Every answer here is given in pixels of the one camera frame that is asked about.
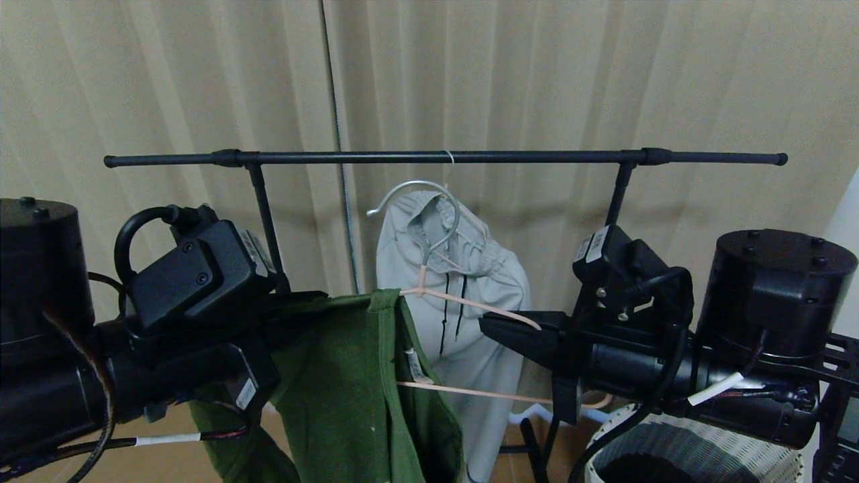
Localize black clothes rack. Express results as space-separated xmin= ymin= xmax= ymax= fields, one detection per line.
xmin=104 ymin=148 xmax=788 ymax=483

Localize white laundry basket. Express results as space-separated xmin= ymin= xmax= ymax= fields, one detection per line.
xmin=584 ymin=402 xmax=806 ymax=483

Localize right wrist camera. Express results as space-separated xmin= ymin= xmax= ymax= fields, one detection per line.
xmin=572 ymin=225 xmax=695 ymax=329

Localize pale grey shorts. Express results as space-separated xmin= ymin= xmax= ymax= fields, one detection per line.
xmin=374 ymin=190 xmax=531 ymax=483

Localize pink clothes hanger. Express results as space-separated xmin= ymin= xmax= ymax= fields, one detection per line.
xmin=367 ymin=180 xmax=613 ymax=411
xmin=440 ymin=151 xmax=492 ymax=276

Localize black cable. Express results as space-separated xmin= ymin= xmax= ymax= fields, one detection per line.
xmin=567 ymin=402 xmax=655 ymax=483
xmin=114 ymin=205 xmax=202 ymax=286

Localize green garment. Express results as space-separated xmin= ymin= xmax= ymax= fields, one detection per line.
xmin=188 ymin=288 xmax=465 ymax=483

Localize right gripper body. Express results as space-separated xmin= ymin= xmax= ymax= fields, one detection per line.
xmin=554 ymin=322 xmax=695 ymax=425

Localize beige curtain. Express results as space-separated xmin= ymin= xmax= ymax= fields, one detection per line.
xmin=0 ymin=0 xmax=859 ymax=423

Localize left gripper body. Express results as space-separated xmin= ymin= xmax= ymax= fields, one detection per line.
xmin=101 ymin=329 xmax=279 ymax=420

